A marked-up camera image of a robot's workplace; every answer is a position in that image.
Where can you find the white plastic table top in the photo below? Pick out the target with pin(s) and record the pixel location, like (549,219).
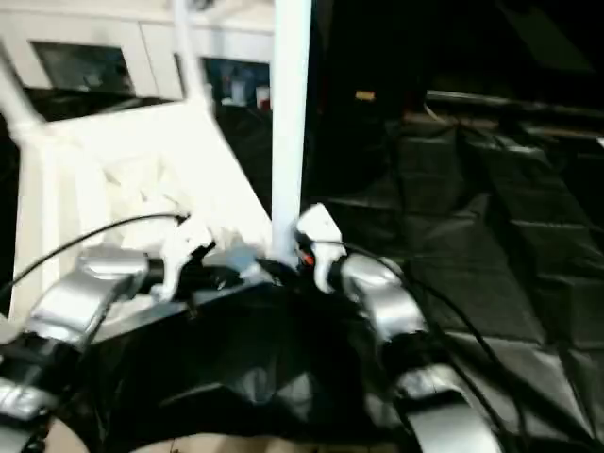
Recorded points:
(142,160)

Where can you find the white plastic table leg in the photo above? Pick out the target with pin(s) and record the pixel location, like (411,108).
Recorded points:
(192,57)
(17,104)
(291,104)

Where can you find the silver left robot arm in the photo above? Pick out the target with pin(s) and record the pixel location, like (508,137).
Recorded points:
(85,302)

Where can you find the small yellow label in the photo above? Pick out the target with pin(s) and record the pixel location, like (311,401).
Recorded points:
(365,95)

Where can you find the black plastic mat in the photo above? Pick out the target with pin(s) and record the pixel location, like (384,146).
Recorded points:
(510,236)

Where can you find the white glass-door cabinet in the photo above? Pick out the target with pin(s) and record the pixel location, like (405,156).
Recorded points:
(94,42)

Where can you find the silver metal bar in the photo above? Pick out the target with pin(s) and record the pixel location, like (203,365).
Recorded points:
(519,102)

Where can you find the white flat sheet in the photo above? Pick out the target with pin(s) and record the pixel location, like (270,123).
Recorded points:
(599,142)

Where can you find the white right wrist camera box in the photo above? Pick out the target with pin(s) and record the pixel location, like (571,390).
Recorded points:
(321,236)

